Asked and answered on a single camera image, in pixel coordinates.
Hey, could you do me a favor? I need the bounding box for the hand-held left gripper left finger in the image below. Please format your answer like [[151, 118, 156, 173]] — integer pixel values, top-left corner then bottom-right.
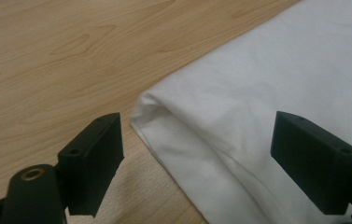
[[57, 112, 125, 217]]

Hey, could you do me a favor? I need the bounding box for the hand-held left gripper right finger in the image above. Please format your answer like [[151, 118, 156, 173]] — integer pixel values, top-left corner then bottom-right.
[[270, 110, 352, 216]]

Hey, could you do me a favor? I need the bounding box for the white T-shirt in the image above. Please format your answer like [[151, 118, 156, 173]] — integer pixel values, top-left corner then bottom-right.
[[130, 0, 352, 224]]

